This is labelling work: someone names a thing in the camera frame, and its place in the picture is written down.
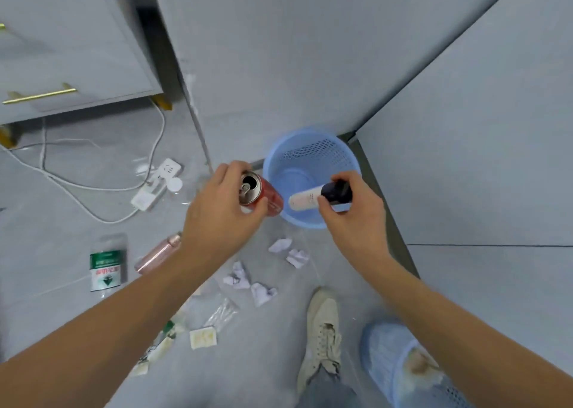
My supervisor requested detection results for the person's left hand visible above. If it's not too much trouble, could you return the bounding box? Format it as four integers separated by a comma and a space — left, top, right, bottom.
181, 160, 269, 270

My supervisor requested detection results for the person's right hand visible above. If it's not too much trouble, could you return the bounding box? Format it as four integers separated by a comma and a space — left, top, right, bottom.
317, 170, 393, 268

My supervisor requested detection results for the red soda can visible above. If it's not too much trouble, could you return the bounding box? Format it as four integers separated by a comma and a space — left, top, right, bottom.
238, 171, 285, 217

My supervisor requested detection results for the white bottle with black cap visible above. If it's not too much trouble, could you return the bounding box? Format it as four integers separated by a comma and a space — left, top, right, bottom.
288, 179, 354, 212

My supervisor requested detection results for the person's right forearm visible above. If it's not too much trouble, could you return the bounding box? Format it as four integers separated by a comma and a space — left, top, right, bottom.
356, 251, 573, 408

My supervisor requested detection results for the person's left forearm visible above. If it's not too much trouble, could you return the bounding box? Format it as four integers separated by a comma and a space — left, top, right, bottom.
0, 242, 227, 408

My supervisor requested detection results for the white power strip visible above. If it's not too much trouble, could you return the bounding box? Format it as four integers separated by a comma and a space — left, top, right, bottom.
145, 158, 184, 193

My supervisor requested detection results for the pink bottle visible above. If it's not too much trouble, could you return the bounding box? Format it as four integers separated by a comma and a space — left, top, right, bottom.
134, 231, 183, 275

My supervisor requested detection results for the clear plastic wrapper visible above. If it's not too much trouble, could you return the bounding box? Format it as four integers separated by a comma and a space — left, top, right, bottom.
203, 297, 241, 332

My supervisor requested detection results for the white charger adapter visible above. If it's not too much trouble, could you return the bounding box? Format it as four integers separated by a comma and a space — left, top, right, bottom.
130, 184, 158, 212

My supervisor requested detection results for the white sneaker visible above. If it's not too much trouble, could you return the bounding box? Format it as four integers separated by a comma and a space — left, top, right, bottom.
296, 288, 342, 395

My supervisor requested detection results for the square white packet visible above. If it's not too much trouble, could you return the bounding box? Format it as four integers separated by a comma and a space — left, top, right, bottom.
189, 326, 218, 350

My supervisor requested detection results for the green and white wrapper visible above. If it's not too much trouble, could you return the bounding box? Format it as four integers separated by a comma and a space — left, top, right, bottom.
160, 313, 190, 338

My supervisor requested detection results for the green label plastic bottle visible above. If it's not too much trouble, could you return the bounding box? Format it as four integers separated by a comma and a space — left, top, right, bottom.
89, 235, 129, 293

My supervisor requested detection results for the torn white wrapper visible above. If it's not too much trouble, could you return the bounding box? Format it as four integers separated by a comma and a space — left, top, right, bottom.
129, 335, 176, 377

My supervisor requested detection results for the person's jeans leg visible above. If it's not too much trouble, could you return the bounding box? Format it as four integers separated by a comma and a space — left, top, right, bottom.
297, 366, 360, 408

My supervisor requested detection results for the grey drawer cabinet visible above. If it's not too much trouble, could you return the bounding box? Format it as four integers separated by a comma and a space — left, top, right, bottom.
0, 0, 164, 126

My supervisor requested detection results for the white charger cable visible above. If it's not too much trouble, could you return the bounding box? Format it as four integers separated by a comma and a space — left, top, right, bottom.
41, 100, 167, 192

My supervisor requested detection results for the thick white power cable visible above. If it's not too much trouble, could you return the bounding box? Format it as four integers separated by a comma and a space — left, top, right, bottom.
0, 145, 140, 224

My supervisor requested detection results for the thin white cable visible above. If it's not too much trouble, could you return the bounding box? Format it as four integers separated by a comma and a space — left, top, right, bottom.
8, 137, 104, 151

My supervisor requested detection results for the long gold drawer handle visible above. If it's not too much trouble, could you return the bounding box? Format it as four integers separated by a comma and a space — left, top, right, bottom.
2, 82, 78, 105

